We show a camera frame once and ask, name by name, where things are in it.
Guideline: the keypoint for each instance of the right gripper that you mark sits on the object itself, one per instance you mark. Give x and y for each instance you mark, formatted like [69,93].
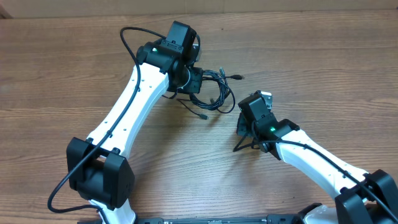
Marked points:
[242,129]

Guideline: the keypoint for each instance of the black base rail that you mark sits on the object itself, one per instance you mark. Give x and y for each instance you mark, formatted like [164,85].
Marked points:
[214,220]

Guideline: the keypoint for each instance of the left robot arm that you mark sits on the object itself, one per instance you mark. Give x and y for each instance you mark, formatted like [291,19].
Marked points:
[98,166]

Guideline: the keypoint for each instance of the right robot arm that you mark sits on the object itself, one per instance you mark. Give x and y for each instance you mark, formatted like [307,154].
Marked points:
[359,196]

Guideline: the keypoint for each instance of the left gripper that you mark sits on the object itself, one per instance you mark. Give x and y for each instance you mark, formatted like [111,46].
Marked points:
[194,85]

